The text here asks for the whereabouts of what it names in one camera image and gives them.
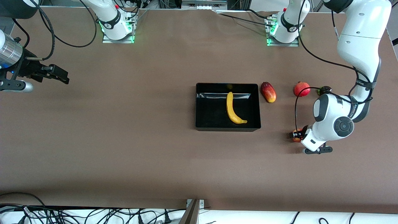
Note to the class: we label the yellow banana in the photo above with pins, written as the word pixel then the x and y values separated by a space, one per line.
pixel 230 110

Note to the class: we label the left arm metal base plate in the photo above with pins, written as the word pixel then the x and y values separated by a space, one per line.
pixel 295 44

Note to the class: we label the black plastic box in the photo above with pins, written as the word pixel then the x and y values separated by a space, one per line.
pixel 214 119

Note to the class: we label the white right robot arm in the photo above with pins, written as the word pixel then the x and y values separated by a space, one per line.
pixel 110 18

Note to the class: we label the dark purple mangosteen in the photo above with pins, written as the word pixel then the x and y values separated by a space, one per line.
pixel 325 90

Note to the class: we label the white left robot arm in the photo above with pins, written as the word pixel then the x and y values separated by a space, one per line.
pixel 357 46

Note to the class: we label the red pomegranate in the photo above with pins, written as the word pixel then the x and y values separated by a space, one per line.
pixel 302 89

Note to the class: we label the red yellow mango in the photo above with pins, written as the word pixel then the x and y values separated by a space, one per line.
pixel 268 92

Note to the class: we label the red apple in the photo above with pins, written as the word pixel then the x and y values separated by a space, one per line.
pixel 296 140

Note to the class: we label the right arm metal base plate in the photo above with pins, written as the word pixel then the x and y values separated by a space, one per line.
pixel 107 40

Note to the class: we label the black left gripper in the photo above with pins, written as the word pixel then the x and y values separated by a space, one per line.
pixel 304 129

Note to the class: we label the grey metal post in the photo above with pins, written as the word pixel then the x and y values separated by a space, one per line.
pixel 190 214

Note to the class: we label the small metal bracket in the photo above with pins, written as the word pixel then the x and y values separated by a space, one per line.
pixel 202 203

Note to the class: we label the aluminium frame rail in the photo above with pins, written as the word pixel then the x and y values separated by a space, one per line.
pixel 203 3

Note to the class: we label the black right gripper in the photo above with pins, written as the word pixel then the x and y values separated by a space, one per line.
pixel 28 67

